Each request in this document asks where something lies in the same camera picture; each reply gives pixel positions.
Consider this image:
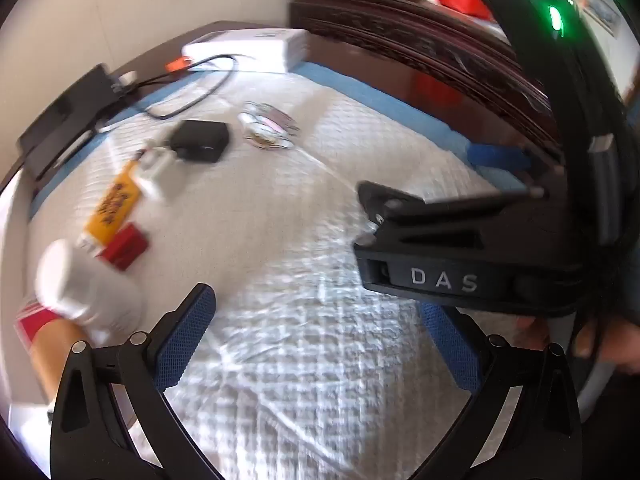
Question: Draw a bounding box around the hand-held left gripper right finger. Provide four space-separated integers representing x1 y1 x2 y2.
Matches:
415 302 583 480

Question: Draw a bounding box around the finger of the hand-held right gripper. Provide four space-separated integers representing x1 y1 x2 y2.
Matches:
356 180 548 256
467 142 566 176

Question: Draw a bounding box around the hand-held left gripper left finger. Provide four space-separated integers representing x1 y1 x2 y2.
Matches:
49 282 226 480

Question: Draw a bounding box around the white plastic bottle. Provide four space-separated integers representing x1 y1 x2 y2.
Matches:
35 239 145 343

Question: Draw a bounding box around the white tray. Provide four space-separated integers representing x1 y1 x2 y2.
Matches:
7 399 58 443

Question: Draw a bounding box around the person's right hand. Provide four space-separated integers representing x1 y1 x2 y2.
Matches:
517 309 640 375

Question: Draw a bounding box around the red flat box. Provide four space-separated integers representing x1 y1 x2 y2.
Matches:
101 224 150 272

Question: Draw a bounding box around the dark carved wooden cabinet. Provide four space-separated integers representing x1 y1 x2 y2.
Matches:
284 0 563 166

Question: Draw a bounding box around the white quilted mat blue edge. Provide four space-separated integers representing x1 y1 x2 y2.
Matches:
27 60 531 480

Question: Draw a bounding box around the tan cylinder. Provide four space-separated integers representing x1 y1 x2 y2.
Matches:
29 320 88 403

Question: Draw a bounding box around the yellow tube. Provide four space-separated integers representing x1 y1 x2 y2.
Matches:
75 159 145 252

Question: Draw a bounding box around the red striped box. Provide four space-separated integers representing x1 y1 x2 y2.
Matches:
14 299 60 358

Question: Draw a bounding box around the white charger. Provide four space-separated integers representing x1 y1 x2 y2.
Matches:
134 150 178 200

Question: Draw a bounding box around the framed picture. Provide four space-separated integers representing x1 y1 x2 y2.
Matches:
582 0 623 37

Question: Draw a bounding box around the clear plastic wrapper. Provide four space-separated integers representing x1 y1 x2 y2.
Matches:
238 101 302 152

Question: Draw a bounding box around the small black box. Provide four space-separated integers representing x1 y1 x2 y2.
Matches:
169 119 232 164

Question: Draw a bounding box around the white flat box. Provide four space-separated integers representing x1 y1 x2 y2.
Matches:
181 29 309 74

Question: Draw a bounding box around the black flat device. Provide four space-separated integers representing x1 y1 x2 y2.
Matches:
16 63 123 182

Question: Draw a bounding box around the black cable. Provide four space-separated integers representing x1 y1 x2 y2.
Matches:
120 55 238 121

